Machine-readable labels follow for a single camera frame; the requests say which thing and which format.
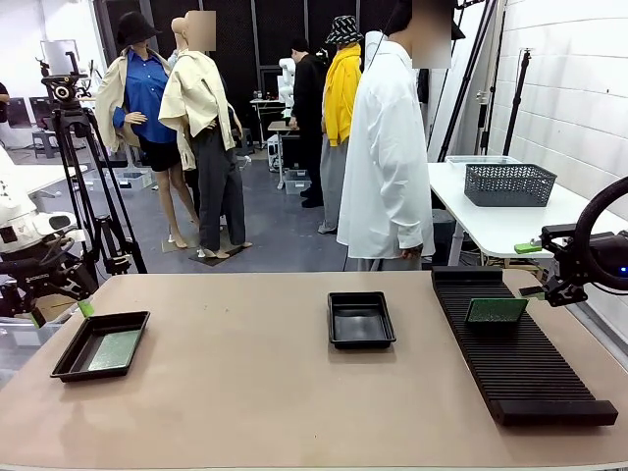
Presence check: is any person in black jacket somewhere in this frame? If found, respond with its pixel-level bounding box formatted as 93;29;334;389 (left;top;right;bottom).
288;36;329;210

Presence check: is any brown cardboard box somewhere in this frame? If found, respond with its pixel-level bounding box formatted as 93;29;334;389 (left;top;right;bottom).
33;292;82;324

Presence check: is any green circuit board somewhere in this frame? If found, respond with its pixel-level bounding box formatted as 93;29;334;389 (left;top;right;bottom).
464;296;530;325
87;329;143;372

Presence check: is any clear plastic box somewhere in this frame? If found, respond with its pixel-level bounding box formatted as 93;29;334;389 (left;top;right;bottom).
445;154;521;166

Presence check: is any person's left forearm white sleeve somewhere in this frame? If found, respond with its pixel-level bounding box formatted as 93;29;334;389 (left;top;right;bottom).
392;195;436;252

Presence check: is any black computer monitor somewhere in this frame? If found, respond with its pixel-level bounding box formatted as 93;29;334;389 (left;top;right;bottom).
4;96;28;130
28;96;54;131

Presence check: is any white work table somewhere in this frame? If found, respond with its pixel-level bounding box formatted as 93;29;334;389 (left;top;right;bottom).
26;164;89;197

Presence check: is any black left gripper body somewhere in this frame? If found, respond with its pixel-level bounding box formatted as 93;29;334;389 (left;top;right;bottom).
0;259;75;300

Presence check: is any clear floor storage bin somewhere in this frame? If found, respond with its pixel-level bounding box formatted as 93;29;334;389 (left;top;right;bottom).
117;171;154;191

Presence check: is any grey framed board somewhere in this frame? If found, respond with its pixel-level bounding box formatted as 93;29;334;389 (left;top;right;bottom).
39;38;79;75

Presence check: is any grey plastic basket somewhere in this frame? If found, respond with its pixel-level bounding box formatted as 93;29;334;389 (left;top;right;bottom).
463;163;558;208

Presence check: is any mannequin with cream jacket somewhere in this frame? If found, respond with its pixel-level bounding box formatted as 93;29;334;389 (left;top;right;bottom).
157;9;254;262

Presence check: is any mannequin with yellow hoodie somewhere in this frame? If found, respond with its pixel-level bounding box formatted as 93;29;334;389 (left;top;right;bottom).
317;41;364;236

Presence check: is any mannequin with blue shirt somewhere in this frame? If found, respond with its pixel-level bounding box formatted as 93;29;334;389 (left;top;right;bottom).
94;41;202;249

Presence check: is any black background desk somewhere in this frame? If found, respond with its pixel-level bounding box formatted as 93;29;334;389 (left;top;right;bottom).
267;120;301;190

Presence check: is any black brimmed hat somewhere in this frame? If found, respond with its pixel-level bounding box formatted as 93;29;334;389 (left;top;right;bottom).
116;10;163;48

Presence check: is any right arm black cable sleeve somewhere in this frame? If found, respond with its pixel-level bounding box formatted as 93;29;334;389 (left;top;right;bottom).
572;175;628;291

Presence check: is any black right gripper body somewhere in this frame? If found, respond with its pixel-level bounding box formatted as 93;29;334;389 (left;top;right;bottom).
571;234;628;288

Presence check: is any black camera tripod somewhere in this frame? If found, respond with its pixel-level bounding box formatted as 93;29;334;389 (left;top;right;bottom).
34;51;148;276

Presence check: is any black slotted board rack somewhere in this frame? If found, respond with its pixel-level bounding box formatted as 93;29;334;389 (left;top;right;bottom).
430;265;619;427

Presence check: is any tall black light stand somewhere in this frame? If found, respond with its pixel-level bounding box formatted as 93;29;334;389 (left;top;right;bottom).
424;0;507;163

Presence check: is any white side table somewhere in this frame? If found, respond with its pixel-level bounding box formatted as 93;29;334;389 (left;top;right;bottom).
427;160;628;269

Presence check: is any large clear plastic bin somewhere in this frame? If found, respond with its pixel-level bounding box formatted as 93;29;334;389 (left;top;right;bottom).
0;316;70;390

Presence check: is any grey stool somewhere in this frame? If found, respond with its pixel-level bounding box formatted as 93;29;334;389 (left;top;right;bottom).
31;130;61;159

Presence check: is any patterned bucket hat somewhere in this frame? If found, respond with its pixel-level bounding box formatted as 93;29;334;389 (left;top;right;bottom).
325;15;365;46

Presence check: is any person in white shirt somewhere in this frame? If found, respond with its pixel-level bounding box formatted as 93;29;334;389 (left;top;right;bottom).
337;0;452;272

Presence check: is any black ESD tray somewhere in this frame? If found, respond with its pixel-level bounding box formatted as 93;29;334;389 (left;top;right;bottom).
49;310;151;384
327;291;397;350

